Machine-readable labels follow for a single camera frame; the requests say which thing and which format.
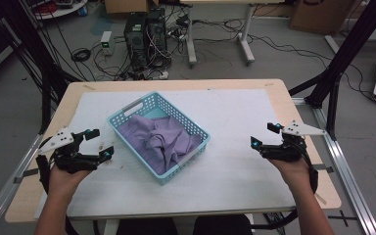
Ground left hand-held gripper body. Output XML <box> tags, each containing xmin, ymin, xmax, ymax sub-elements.
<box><xmin>37</xmin><ymin>126</ymin><xmax>103</xmax><ymax>174</ymax></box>

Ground white box with green light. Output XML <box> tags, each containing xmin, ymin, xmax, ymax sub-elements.
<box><xmin>100</xmin><ymin>30</ymin><xmax>116</xmax><ymax>56</ymax></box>

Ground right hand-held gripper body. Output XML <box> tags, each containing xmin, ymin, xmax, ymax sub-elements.
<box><xmin>259</xmin><ymin>119</ymin><xmax>327</xmax><ymax>164</ymax></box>

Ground right hand-held gripper cable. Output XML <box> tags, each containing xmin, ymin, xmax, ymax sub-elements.
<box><xmin>250</xmin><ymin>138</ymin><xmax>319</xmax><ymax>231</ymax></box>

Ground person's right leg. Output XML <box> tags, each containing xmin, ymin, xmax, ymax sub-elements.
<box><xmin>192</xmin><ymin>214</ymin><xmax>254</xmax><ymax>235</ymax></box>

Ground white table mat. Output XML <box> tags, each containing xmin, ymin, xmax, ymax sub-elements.
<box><xmin>33</xmin><ymin>88</ymin><xmax>297</xmax><ymax>220</ymax></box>

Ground white table frame legs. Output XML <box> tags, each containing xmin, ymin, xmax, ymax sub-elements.
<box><xmin>179</xmin><ymin>0</ymin><xmax>287</xmax><ymax>67</ymax></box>

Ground round white table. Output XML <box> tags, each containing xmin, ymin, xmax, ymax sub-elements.
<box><xmin>28</xmin><ymin>0</ymin><xmax>89</xmax><ymax>21</ymax></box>

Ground beige tape strip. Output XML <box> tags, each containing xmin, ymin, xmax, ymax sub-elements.
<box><xmin>314</xmin><ymin>192</ymin><xmax>327</xmax><ymax>206</ymax></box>

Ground person's left hand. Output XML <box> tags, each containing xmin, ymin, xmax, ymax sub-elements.
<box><xmin>48</xmin><ymin>164</ymin><xmax>94</xmax><ymax>200</ymax></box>

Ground person's left leg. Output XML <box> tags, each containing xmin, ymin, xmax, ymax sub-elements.
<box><xmin>116</xmin><ymin>216</ymin><xmax>179</xmax><ymax>235</ymax></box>

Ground hand-held gripper cable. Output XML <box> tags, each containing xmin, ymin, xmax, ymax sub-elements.
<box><xmin>250</xmin><ymin>138</ymin><xmax>319</xmax><ymax>231</ymax></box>
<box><xmin>34</xmin><ymin>136</ymin><xmax>55</xmax><ymax>195</ymax></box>

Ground purple shorts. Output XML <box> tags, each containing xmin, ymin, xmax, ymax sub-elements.
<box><xmin>117</xmin><ymin>114</ymin><xmax>204</xmax><ymax>175</ymax></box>

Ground grey tape strip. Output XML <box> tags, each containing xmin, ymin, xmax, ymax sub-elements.
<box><xmin>311</xmin><ymin>163</ymin><xmax>335</xmax><ymax>174</ymax></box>
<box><xmin>13</xmin><ymin>167</ymin><xmax>40</xmax><ymax>184</ymax></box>

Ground coiled black cable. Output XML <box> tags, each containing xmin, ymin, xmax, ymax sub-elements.
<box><xmin>70</xmin><ymin>47</ymin><xmax>92</xmax><ymax>63</ymax></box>

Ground low cardboard box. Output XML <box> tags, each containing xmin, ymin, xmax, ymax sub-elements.
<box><xmin>104</xmin><ymin>0</ymin><xmax>160</xmax><ymax>15</ymax></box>

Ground large cardboard box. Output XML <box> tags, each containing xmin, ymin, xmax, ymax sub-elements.
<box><xmin>289</xmin><ymin>0</ymin><xmax>355</xmax><ymax>35</ymax></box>

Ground left hand-held gripper cable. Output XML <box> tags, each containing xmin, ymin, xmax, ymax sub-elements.
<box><xmin>34</xmin><ymin>136</ymin><xmax>55</xmax><ymax>195</ymax></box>

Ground person's right hand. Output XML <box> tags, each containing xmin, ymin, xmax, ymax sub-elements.
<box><xmin>268</xmin><ymin>158</ymin><xmax>313</xmax><ymax>194</ymax></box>

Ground black metal frame stand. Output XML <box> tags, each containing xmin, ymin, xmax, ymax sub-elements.
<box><xmin>0</xmin><ymin>0</ymin><xmax>82</xmax><ymax>135</ymax></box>
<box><xmin>288</xmin><ymin>0</ymin><xmax>376</xmax><ymax>141</ymax></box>

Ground person's leg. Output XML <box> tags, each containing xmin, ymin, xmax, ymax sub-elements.
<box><xmin>116</xmin><ymin>216</ymin><xmax>179</xmax><ymax>235</ymax></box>
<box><xmin>192</xmin><ymin>214</ymin><xmax>254</xmax><ymax>235</ymax></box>

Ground white table leg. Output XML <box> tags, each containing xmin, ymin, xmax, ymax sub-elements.
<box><xmin>103</xmin><ymin>218</ymin><xmax>120</xmax><ymax>235</ymax></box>

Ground aluminium rail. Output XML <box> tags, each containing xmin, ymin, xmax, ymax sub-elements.
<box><xmin>292</xmin><ymin>97</ymin><xmax>376</xmax><ymax>235</ymax></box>
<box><xmin>0</xmin><ymin>133</ymin><xmax>45</xmax><ymax>235</ymax></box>

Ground light blue plastic basket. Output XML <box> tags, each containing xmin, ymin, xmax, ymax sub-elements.
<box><xmin>107</xmin><ymin>91</ymin><xmax>212</xmax><ymax>186</ymax></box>

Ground black computer tower green sticker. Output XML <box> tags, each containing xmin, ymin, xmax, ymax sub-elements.
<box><xmin>123</xmin><ymin>12</ymin><xmax>149</xmax><ymax>70</ymax></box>

